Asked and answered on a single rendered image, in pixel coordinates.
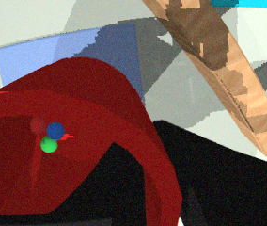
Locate blue ball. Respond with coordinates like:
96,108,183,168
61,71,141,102
46,123,65,140

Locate green marble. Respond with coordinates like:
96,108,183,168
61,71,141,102
40,136,58,153

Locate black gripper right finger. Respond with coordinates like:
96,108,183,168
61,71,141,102
153,120,267,226

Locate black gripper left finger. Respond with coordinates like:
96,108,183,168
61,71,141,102
0,142,148,226

